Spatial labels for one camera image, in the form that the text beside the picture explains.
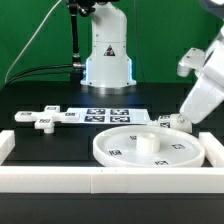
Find white round table top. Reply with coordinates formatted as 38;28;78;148
93;125;205;168

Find white cross-shaped table base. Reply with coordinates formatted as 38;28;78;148
14;105;80;134

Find grey cable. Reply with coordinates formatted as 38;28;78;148
3;0;64;85

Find white fence rail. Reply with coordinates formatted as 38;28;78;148
199;132;224;168
0;166;224;194
0;130;15;166

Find black cable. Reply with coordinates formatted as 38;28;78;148
4;64;75;88

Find white marker sheet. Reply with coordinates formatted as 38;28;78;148
63;108;150;125

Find white front fence rail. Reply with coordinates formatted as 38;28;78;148
0;166;224;194

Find white right fence rail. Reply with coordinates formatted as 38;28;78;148
199;132;224;168

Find white left fence rail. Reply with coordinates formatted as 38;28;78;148
0;130;15;166

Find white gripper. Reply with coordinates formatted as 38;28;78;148
176;47;224;124

